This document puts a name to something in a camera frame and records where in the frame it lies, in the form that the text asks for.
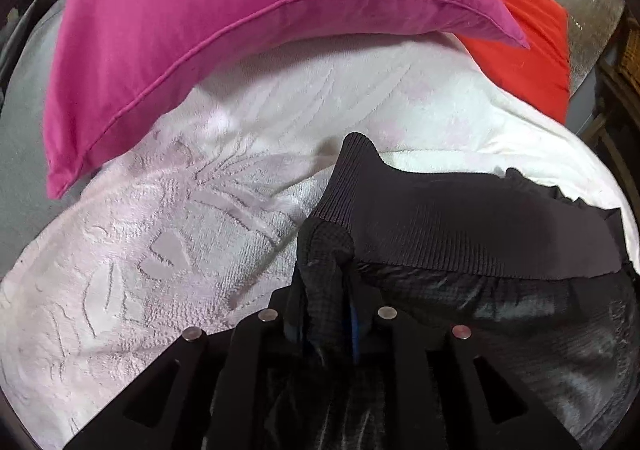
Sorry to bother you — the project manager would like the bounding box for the red pillow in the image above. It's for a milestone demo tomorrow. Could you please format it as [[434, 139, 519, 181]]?
[[450, 0, 572, 125]]

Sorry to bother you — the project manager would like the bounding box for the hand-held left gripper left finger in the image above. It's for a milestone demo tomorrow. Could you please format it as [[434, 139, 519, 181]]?
[[65, 275, 307, 450]]

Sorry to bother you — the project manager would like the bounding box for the wicker wooden shelf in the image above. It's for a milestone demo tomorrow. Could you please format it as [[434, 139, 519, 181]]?
[[592, 20, 640, 161]]

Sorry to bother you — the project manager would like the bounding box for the white embossed blanket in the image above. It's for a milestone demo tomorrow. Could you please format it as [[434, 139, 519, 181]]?
[[0, 37, 640, 450]]

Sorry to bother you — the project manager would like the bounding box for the pink pillow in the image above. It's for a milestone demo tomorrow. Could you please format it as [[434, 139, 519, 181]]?
[[44, 0, 531, 199]]

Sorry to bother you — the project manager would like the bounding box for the black puffer jacket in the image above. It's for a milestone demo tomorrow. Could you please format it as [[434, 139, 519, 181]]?
[[260, 132, 640, 450]]

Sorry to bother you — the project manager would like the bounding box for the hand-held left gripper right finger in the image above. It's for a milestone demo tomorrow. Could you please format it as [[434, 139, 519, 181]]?
[[349, 280, 582, 450]]

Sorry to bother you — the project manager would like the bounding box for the grey sheet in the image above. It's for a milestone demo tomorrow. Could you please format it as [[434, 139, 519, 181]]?
[[0, 0, 101, 278]]

